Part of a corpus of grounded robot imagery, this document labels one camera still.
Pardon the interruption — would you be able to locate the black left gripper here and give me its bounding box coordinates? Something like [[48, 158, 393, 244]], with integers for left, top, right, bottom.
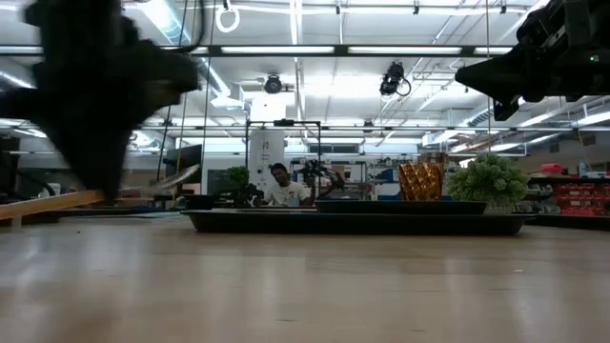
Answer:
[[0, 0, 201, 204]]

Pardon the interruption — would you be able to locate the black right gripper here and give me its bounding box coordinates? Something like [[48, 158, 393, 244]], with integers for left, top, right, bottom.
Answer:
[[455, 0, 610, 122]]

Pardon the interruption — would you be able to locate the amber ribbed plastic cup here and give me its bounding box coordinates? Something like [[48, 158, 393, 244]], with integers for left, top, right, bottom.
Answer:
[[396, 162, 446, 203]]

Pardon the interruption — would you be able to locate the black rectangular tray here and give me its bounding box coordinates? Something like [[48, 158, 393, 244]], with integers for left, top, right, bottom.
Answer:
[[180, 208, 536, 237]]

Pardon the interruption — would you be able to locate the dark computer monitor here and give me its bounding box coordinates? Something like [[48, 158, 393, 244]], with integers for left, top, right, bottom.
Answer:
[[163, 143, 204, 185]]

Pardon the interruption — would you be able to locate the green artificial bush plant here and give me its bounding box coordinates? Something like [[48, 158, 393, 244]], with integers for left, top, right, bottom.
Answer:
[[446, 151, 531, 214]]

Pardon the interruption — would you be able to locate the red storage bins shelf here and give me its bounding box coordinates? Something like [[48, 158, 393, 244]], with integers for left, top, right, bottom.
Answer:
[[527, 163, 610, 218]]

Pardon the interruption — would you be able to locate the small green potted plant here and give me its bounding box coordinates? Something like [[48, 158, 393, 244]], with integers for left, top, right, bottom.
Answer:
[[223, 165, 252, 192]]

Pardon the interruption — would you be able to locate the blue storage box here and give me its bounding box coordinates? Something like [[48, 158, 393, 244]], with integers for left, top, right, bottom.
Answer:
[[376, 167, 402, 202]]

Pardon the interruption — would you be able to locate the person in white seated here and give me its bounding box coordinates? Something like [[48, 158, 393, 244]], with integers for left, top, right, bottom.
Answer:
[[251, 162, 316, 209]]

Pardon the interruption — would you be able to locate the black overhead camera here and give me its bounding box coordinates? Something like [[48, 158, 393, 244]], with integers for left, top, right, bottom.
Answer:
[[378, 61, 413, 98]]

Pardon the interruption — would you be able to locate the white hanging ring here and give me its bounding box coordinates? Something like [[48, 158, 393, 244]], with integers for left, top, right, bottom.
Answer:
[[214, 3, 241, 34]]

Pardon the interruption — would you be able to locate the round black ceiling camera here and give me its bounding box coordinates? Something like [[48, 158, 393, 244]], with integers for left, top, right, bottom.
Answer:
[[263, 74, 284, 95]]

